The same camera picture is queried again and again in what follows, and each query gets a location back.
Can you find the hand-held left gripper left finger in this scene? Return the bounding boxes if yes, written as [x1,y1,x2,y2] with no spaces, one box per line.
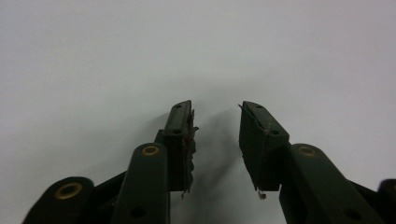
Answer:
[110,100,199,224]

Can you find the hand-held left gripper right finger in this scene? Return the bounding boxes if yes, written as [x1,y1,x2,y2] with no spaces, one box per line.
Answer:
[238,100,386,224]

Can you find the white table mat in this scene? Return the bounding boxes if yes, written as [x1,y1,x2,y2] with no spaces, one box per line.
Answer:
[0,0,396,224]

